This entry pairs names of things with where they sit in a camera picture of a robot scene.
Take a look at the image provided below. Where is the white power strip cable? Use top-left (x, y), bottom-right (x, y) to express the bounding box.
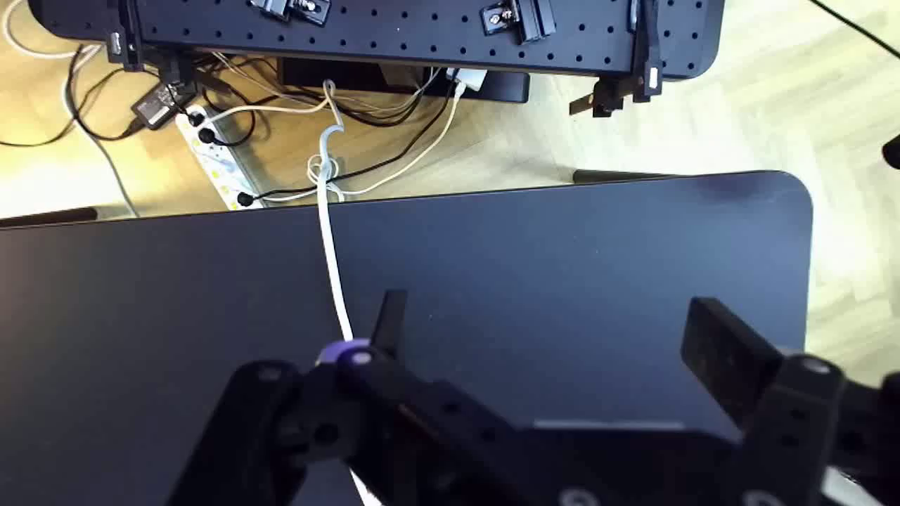
top-left (303, 81), bottom-right (381, 506)

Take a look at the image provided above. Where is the thin black floor cable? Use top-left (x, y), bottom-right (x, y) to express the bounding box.
top-left (810, 0), bottom-right (900, 63)

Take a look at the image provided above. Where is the small black bracket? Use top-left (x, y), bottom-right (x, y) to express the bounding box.
top-left (246, 0), bottom-right (332, 25)
top-left (477, 0), bottom-right (556, 42)

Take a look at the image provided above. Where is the slim black clamp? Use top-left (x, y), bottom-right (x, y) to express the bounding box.
top-left (103, 0), bottom-right (148, 70)

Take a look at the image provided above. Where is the black power adapter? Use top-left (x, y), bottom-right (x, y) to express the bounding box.
top-left (130, 81), bottom-right (185, 129)

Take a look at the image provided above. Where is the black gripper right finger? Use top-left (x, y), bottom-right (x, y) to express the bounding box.
top-left (680, 295), bottom-right (900, 506)

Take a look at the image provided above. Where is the large black clamp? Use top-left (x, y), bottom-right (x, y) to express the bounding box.
top-left (567, 0), bottom-right (667, 122)

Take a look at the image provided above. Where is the black perforated table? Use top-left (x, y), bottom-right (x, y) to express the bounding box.
top-left (24, 0), bottom-right (726, 80)

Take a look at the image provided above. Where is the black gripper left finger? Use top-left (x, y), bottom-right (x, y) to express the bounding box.
top-left (166, 286), bottom-right (490, 506)

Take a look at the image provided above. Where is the white charger cable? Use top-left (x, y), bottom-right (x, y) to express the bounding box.
top-left (334, 65), bottom-right (490, 203)

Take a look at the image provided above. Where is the white floor power strip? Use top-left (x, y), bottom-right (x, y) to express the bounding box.
top-left (176, 103), bottom-right (269, 212)

